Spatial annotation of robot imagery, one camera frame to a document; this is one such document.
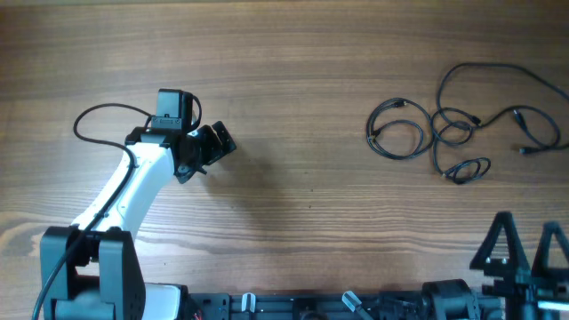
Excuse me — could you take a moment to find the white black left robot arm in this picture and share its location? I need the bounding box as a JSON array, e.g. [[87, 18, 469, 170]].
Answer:
[[32, 89, 236, 319]]

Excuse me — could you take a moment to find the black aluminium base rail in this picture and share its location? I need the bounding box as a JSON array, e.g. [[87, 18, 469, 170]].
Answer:
[[181, 291, 504, 320]]

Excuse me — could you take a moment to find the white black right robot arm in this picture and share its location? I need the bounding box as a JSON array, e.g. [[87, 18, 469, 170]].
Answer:
[[422, 212, 568, 319]]

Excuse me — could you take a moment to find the black cable gold usb plug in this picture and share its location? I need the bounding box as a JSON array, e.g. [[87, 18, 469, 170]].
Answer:
[[365, 98, 434, 161]]

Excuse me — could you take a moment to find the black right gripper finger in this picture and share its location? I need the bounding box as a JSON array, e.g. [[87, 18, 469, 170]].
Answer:
[[531, 220, 569, 279], [469, 212, 530, 271]]

